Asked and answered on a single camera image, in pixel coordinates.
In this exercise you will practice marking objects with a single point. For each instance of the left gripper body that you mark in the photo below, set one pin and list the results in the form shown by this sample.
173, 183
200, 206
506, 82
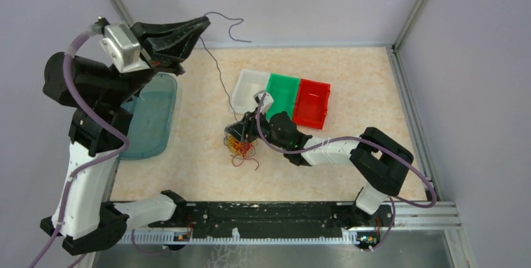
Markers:
157, 61

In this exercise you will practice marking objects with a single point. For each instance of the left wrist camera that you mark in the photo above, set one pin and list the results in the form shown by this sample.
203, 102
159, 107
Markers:
120, 44

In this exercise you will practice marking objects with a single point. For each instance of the red plastic bin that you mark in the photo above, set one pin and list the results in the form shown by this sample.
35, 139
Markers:
311, 104

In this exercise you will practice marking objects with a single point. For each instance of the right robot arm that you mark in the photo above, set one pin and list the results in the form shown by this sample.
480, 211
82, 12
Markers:
382, 161

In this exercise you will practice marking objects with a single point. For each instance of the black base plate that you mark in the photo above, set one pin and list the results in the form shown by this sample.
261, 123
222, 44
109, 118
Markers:
274, 220

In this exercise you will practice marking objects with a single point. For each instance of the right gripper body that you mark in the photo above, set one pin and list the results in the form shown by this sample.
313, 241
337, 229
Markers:
250, 122

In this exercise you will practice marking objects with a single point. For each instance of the green plastic bin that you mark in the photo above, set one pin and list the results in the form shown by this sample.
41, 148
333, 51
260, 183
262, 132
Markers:
283, 89

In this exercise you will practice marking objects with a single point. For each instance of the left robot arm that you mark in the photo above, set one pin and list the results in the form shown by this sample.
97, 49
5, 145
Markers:
104, 67

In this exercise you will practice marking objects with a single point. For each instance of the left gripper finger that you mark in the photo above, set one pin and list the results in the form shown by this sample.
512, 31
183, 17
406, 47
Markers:
149, 30
172, 48

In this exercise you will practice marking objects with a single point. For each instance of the teal translucent tray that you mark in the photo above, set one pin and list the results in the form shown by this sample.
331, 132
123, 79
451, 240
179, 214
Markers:
152, 111

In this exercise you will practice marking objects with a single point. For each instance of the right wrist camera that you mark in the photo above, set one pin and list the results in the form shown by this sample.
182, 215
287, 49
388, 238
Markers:
264, 101

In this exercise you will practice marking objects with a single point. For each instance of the white plastic bin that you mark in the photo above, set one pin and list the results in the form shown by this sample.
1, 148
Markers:
248, 84

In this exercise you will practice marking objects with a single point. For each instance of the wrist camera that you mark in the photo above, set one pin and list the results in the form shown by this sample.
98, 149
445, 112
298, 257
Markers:
120, 44
264, 101

